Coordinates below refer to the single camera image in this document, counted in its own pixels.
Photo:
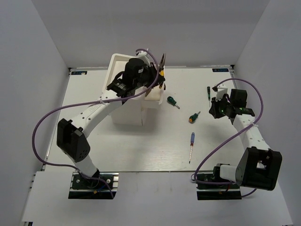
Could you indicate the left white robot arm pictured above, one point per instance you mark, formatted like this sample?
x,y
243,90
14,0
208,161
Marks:
x,y
72,134

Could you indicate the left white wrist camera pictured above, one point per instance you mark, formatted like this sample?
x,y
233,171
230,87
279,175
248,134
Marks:
x,y
144,55

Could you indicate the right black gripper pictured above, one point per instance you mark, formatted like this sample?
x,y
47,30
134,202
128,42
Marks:
x,y
215,103

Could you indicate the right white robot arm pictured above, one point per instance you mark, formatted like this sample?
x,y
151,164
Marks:
x,y
259,166

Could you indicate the green orange stubby screwdriver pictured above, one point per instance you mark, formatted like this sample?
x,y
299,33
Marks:
x,y
193,117

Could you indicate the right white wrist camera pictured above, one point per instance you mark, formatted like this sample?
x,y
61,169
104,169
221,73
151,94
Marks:
x,y
220,91

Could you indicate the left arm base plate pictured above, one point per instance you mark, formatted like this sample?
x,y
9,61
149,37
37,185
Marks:
x,y
85,189

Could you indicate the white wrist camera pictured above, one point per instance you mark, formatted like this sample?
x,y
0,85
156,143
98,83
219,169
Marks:
x,y
220,91
144,55

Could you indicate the green stubby flathead screwdriver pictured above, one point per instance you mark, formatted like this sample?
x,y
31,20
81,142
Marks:
x,y
172,101

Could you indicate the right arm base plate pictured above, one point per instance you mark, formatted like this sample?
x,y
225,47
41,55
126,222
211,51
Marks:
x,y
207,192

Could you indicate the green slim screwdriver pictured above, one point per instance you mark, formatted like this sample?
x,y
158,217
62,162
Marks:
x,y
209,94

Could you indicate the blue red precision screwdriver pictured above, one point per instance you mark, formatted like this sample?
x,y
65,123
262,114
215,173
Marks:
x,y
192,139

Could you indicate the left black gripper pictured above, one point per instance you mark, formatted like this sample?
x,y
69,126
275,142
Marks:
x,y
154,73

